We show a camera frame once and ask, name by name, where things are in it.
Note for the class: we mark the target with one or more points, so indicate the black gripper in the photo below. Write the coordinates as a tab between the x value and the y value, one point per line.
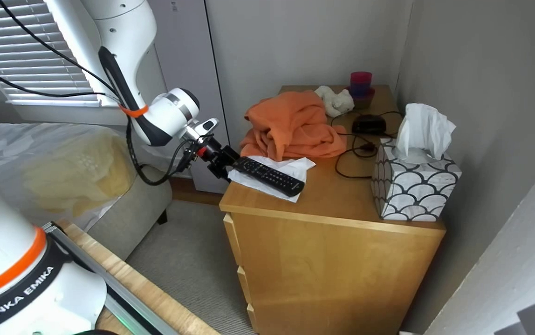
214	156

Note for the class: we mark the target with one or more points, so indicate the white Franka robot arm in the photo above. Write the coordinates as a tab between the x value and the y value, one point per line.
123	37

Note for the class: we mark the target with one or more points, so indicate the wooden dresser drawer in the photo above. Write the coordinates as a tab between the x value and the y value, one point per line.
244	284
251	318

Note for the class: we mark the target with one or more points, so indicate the black remote control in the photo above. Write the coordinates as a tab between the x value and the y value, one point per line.
268	175

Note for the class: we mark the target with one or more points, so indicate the white paper napkin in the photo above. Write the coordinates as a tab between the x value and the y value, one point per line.
294	165

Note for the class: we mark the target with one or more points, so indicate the orange cloth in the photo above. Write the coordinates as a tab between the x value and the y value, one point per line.
291	126

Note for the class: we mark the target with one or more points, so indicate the grey closet door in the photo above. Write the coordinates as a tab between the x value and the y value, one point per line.
184	74

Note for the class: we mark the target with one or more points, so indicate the orange tape band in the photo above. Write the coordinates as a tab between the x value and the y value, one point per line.
134	111

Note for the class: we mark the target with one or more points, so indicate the white crumpled cloth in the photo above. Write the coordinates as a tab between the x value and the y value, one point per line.
333	100

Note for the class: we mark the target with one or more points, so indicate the light wooden dresser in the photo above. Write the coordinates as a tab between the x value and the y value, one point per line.
333	260

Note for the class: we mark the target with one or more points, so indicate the wooden table edge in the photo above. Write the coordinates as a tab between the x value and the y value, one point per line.
136	284

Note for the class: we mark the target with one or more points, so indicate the small dark red object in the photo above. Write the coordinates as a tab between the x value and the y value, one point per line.
359	83

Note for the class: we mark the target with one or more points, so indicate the clear plastic bag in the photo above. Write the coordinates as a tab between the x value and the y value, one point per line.
72	173

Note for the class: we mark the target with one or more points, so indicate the scallop pattern tissue box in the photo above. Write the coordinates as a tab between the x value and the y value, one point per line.
412	188

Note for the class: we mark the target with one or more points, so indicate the white tissue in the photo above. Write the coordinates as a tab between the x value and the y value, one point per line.
425	126

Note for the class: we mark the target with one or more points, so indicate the white window blinds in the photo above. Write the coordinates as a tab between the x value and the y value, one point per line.
30	56

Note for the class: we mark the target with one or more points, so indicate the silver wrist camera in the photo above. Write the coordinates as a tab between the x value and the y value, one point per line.
203	130

